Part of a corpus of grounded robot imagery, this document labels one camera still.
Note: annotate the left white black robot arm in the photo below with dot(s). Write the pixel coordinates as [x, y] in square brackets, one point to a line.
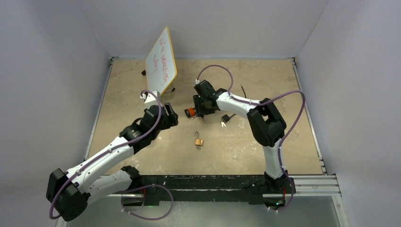
[70, 192]

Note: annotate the yellow framed whiteboard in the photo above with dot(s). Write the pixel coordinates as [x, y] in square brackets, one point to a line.
[160, 64]

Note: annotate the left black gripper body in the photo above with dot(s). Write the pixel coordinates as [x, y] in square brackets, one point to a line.
[169, 121]

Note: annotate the orange black padlock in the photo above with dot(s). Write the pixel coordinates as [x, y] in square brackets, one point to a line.
[190, 112]

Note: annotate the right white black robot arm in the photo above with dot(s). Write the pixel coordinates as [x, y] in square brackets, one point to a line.
[266, 123]

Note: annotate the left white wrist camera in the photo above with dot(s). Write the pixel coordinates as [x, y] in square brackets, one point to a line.
[150, 98]

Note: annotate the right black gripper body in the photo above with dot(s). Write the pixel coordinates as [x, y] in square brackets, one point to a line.
[202, 107]

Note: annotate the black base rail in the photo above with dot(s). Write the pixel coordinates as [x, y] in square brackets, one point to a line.
[203, 188]

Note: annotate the brass padlock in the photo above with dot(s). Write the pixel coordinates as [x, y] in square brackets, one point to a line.
[198, 141]

